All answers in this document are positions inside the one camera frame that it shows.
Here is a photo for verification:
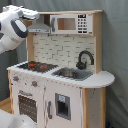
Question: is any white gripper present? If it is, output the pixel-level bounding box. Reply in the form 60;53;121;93
3;5;39;20

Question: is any white toy microwave door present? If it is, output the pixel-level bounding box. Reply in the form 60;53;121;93
50;14;93;34

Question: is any toy oven door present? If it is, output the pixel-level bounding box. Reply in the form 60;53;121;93
12;87;44;128

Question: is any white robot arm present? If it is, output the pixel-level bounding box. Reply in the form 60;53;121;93
0;5;39;128

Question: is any wooden toy kitchen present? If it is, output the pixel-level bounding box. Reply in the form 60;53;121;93
8;10;115;128

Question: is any grey range hood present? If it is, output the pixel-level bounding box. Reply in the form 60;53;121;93
28;14;51;33

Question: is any black toy stovetop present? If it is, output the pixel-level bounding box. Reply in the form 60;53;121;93
20;61;56;73

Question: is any left oven knob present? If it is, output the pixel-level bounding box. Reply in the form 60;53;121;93
13;76;19;82

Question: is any oven knob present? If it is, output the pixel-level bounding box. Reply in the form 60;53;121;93
31;81;38;87
13;76;19;82

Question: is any right oven knob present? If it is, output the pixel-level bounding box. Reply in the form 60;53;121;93
31;81;38;87

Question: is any black toy faucet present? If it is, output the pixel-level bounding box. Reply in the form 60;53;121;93
75;50;95;71

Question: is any grey toy sink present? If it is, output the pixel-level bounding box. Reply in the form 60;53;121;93
53;67;92;81

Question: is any grey ice dispenser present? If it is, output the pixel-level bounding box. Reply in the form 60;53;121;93
55;93;71;120

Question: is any grey fridge door handle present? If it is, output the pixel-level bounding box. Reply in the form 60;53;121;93
47;101;52;119

